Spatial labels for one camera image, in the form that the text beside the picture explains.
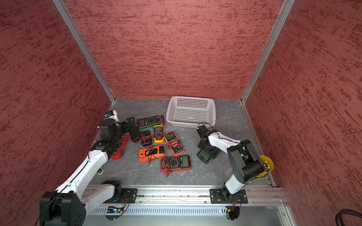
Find black cable coil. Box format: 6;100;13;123
335;208;362;226

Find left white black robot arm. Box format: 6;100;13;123
36;114;138;226

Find dark green multimeter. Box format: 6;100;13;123
137;115;165;130
197;150;212;164

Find yellow multimeter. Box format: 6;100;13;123
153;125;164;144

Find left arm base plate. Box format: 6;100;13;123
103;188;138;204

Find red multimeter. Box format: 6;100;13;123
160;155;192;175

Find small black multimeter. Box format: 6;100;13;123
140;130;153;147

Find yellow cup with batteries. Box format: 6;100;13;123
258;155;274;178

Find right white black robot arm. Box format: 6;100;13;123
197;125;267;202

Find white plastic basket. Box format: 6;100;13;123
166;96;216;128

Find orange Victor multimeter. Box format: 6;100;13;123
164;131;184;156

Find red clamp meter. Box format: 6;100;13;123
110;134;129;160

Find grey white handheld device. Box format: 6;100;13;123
96;167;104;175

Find dark green multimeter top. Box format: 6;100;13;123
137;115;165;130

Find orange multimeter lying sideways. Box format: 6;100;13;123
138;145;166;163

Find aluminium front rail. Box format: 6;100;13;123
59;185;289;206

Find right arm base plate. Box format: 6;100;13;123
209;188;248;204

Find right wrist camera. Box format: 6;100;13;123
197;125;209;137

